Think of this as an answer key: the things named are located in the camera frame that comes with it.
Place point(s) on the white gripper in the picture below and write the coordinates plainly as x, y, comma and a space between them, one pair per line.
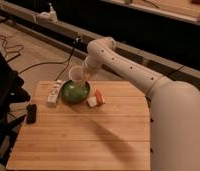
88, 71

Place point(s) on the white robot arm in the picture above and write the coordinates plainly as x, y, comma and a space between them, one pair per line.
174, 107

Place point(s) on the green ceramic bowl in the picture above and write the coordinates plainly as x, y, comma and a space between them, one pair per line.
71, 93

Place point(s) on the white and orange box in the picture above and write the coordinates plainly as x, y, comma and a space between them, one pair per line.
96, 100

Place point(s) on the white power strip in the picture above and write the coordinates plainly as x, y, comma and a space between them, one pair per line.
54, 93

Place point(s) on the black remote control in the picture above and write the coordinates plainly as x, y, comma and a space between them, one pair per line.
31, 113

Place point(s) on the white object on rail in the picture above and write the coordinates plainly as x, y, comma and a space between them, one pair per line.
51, 15

